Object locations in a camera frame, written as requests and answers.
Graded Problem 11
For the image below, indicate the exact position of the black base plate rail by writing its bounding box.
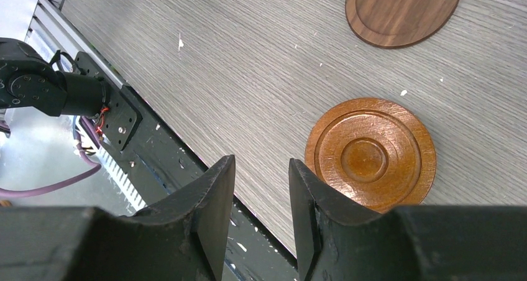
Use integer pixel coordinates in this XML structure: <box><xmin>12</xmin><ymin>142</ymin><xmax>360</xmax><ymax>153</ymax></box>
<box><xmin>24</xmin><ymin>0</ymin><xmax>300</xmax><ymax>281</ymax></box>

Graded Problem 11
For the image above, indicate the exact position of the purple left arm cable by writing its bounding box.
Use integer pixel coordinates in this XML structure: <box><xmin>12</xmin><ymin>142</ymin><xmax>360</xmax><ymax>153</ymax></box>
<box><xmin>0</xmin><ymin>115</ymin><xmax>103</xmax><ymax>200</ymax></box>

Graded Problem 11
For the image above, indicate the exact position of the brown ringed coaster near tray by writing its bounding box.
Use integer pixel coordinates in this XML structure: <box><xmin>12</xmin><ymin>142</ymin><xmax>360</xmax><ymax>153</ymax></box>
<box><xmin>305</xmin><ymin>98</ymin><xmax>436</xmax><ymax>213</ymax></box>

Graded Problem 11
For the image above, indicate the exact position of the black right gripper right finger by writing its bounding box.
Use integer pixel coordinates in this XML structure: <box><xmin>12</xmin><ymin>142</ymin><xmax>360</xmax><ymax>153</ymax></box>
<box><xmin>289</xmin><ymin>159</ymin><xmax>526</xmax><ymax>280</ymax></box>

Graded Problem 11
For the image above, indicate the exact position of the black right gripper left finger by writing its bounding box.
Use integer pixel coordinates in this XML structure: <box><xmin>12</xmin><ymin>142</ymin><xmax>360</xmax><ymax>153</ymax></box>
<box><xmin>1</xmin><ymin>155</ymin><xmax>236</xmax><ymax>280</ymax></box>

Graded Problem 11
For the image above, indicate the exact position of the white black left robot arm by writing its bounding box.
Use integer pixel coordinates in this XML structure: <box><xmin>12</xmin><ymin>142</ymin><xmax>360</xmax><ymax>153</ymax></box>
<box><xmin>1</xmin><ymin>38</ymin><xmax>109</xmax><ymax>117</ymax></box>

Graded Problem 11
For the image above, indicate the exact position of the dark walnut coaster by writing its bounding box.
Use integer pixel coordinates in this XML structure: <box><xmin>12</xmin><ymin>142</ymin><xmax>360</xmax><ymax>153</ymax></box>
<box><xmin>345</xmin><ymin>0</ymin><xmax>460</xmax><ymax>48</ymax></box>

